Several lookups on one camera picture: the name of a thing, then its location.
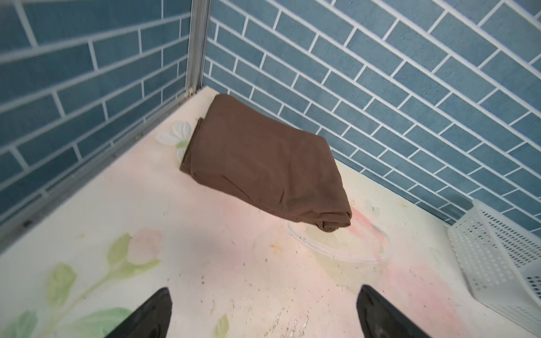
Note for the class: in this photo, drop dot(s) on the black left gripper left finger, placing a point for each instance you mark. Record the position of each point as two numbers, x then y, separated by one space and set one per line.
150 320

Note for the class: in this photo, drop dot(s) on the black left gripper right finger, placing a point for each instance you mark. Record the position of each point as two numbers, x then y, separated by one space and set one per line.
379 318

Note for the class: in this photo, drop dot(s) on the brown trousers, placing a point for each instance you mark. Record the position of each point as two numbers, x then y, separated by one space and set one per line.
286 172

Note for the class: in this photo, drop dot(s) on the white perforated plastic basket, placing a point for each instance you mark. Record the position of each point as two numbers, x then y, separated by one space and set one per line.
500 262

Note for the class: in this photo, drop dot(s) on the aluminium left table edge rail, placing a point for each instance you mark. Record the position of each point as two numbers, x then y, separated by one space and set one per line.
17 225

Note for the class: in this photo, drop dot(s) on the aluminium left corner post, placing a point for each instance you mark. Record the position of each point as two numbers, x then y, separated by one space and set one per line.
199 26

